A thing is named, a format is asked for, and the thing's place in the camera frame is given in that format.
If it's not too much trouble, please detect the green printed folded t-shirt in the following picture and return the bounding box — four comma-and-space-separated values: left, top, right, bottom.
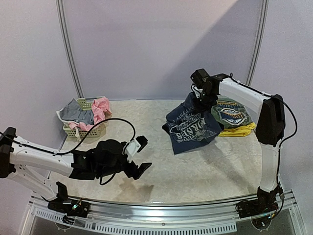
211, 96, 253, 130

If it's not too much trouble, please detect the pink garment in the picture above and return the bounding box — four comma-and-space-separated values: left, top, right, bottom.
68, 96, 112, 131

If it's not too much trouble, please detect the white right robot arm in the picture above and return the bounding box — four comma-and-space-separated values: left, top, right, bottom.
190, 69, 286, 193

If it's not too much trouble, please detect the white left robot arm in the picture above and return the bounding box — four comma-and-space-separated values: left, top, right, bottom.
0, 127, 152, 212

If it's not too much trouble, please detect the aluminium frame post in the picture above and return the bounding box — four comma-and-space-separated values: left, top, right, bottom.
245, 0, 269, 86
56, 0, 84, 98

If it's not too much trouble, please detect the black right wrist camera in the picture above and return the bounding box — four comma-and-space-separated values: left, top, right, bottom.
190, 69, 210, 89

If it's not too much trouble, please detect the left aluminium frame post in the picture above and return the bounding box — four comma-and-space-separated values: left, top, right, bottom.
56, 0, 84, 98

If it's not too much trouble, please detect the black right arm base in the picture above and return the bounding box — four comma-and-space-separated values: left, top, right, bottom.
235, 185, 285, 219

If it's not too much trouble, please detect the beige perforated laundry basket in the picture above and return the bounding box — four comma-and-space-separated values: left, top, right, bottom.
56, 96, 112, 140

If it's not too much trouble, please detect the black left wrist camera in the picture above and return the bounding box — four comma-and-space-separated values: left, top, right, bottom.
96, 135, 149, 164

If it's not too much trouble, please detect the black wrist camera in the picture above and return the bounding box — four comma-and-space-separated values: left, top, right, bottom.
96, 135, 149, 164
190, 69, 210, 89

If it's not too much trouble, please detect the right aluminium frame post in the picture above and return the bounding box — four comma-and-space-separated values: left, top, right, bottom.
245, 0, 269, 86

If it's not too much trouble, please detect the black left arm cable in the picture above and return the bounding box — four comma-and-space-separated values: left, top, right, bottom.
0, 117, 137, 186

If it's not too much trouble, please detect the grey garment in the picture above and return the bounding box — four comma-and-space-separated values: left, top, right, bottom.
56, 99, 94, 125

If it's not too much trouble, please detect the yellow folded t-shirt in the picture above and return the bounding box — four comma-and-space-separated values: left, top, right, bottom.
219, 122, 256, 137

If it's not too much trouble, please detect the aluminium front rail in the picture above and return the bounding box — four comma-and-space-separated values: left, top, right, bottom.
21, 190, 306, 235

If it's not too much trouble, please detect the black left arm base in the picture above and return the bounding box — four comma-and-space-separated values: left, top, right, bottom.
47, 182, 90, 218

